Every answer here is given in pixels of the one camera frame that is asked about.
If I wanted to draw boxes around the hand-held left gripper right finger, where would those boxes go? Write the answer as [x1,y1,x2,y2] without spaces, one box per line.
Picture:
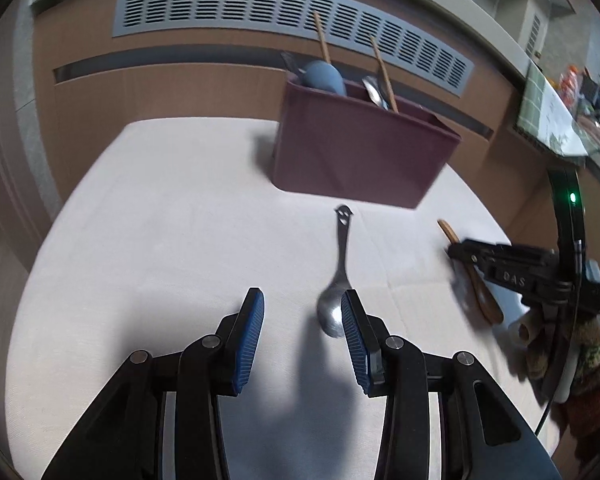
[340,289,563,480]

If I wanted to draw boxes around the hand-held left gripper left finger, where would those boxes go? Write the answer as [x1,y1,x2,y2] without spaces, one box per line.
[42,287,265,480]

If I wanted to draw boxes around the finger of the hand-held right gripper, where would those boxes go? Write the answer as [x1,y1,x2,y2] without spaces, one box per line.
[484,259,565,306]
[447,239,560,265]

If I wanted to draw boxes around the metal spoon with smiley handle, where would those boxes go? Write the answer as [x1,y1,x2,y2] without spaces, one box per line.
[316,204,357,339]

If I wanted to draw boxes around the wooden spoon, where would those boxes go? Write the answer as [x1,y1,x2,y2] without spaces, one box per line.
[437,219,505,325]

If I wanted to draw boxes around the maroon utensil holder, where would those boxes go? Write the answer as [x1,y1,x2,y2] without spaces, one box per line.
[272,80,462,209]

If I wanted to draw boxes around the plain metal spoon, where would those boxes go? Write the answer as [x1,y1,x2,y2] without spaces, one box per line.
[362,76,388,110]

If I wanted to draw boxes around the wooden chopstick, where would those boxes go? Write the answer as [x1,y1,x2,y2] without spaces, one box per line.
[368,34,399,112]
[313,11,332,64]

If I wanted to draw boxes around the blue-grey rice paddle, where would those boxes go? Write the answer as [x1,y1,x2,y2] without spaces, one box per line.
[299,60,347,96]

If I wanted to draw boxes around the person's right hand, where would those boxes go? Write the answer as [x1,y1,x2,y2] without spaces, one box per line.
[509,309,600,392]

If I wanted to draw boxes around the green checked cloth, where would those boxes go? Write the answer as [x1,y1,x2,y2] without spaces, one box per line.
[512,62,589,162]

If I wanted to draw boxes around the cluttered kitchen items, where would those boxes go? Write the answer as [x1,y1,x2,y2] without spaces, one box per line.
[557,64,600,157]

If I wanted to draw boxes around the wooden cabinet front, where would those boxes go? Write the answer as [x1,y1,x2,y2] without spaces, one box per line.
[30,0,553,241]

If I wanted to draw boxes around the grey vent grille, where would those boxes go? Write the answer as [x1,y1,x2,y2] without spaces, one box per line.
[111,0,476,97]

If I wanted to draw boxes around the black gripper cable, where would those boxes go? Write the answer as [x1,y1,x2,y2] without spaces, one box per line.
[532,240,582,436]

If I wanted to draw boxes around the small wall vent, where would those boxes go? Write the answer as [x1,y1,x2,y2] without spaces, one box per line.
[525,12,544,59]

